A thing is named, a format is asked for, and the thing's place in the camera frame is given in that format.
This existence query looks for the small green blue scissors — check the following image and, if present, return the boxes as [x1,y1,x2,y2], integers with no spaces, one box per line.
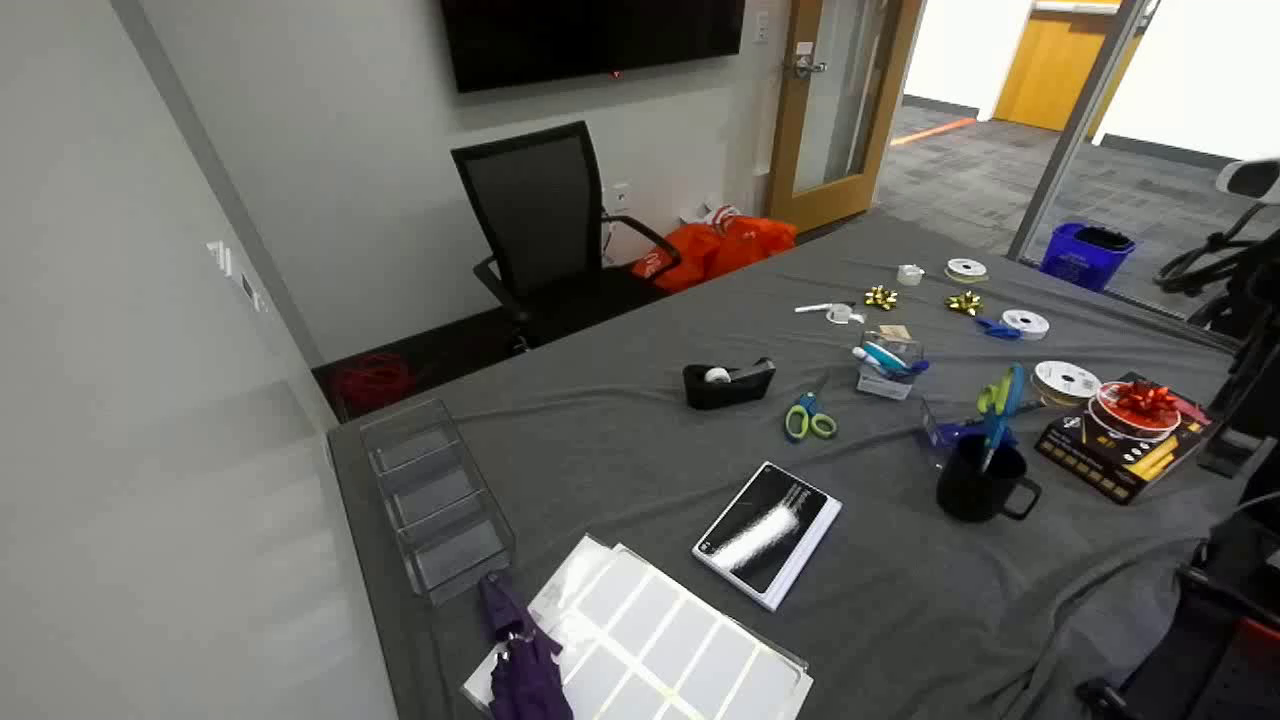
[779,383,844,447]

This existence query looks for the grey tablecloth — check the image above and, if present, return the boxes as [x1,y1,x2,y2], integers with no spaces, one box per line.
[322,212,1280,720]

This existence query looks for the black tape dispenser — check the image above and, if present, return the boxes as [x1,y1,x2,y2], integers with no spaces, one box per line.
[681,352,779,410]

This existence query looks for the orange plastic bag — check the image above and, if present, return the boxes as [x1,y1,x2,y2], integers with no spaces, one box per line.
[632,212,800,296]

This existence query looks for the black mesh office chair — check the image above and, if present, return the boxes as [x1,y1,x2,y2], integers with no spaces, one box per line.
[446,117,686,352]

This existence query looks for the black tablet tray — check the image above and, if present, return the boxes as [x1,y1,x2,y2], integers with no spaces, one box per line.
[686,456,848,614]

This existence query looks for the clear package with teal label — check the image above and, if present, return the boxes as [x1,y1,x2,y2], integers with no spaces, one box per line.
[853,336,930,402]

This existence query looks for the clear plastic organizer tray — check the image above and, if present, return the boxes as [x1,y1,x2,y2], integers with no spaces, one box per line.
[358,395,518,613]

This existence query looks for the red object on floor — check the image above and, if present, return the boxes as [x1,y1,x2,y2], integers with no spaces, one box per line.
[328,352,429,417]

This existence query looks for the white keyboard-like grid tray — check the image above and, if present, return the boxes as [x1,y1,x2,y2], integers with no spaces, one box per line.
[461,532,817,720]

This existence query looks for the purple cloth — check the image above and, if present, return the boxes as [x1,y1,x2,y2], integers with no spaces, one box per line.
[477,572,574,720]

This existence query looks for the wooden door with glass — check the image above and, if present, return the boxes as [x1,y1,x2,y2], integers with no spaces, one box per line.
[763,0,928,235]

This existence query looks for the black mug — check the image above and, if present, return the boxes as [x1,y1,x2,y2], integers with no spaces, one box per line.
[930,433,1042,528]

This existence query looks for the white spool with gold ribbon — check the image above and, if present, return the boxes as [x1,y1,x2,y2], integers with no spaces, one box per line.
[1030,357,1107,410]

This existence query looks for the blue waste bin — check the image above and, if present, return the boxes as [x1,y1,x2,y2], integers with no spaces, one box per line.
[1034,220,1140,296]

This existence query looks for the black yellow bow box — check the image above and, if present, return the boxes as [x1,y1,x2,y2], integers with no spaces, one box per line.
[1030,376,1217,508]

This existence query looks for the red bow ribbon spool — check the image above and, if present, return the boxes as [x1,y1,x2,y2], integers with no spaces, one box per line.
[1085,376,1192,453]

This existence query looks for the yellow wooden door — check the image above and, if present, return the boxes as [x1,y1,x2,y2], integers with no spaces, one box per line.
[993,4,1131,134]

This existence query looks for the black swivel chair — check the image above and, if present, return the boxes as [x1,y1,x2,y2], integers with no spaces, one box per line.
[1153,156,1280,336]

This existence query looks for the black robot cart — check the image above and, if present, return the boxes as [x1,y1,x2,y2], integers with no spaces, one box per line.
[1075,505,1280,720]

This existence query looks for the black wall television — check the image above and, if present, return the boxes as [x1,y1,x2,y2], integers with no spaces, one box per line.
[437,0,747,94]

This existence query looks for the white wall thermostat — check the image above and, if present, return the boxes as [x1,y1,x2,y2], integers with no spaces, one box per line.
[203,235,269,310]

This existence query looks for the metal door frame post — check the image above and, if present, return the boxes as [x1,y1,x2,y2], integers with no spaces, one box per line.
[1003,0,1164,262]

